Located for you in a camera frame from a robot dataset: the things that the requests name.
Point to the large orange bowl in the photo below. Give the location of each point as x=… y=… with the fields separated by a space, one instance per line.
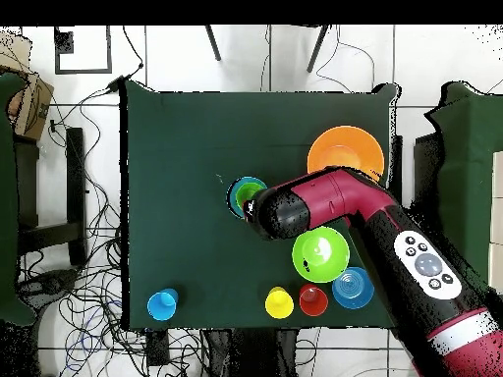
x=346 y=145

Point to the grey base with black knob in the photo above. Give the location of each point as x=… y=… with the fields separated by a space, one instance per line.
x=51 y=282

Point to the dark green tablecloth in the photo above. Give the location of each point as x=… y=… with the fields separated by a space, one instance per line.
x=177 y=137

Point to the white boxes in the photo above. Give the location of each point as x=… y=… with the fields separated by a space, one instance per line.
x=497 y=220

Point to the black stand leg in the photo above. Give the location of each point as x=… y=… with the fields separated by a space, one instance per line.
x=213 y=43
x=318 y=49

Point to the cardboard box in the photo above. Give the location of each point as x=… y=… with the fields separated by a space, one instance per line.
x=31 y=106

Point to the black power adapter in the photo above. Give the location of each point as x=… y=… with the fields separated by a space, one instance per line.
x=115 y=83

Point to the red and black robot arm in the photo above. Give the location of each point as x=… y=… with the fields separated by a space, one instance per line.
x=346 y=192

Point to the green cup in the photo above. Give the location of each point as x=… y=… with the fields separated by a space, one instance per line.
x=245 y=192

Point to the black square floor frame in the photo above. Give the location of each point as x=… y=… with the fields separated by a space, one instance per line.
x=82 y=71

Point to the large green bowl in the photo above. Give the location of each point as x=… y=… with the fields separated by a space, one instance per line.
x=320 y=255

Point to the black power strip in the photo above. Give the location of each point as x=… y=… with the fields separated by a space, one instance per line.
x=158 y=347

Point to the green-clothed side table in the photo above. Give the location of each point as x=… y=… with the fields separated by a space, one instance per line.
x=471 y=157
x=8 y=196

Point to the small cyan bowl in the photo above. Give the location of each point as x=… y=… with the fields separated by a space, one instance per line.
x=251 y=180

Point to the blue cup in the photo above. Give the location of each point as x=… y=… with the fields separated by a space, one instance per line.
x=161 y=306

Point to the large blue bowl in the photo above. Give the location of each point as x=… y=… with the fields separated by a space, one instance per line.
x=351 y=290

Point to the red-orange cup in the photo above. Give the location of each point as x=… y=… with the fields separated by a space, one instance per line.
x=313 y=302

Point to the yellow cup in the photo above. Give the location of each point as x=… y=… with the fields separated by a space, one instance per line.
x=279 y=304

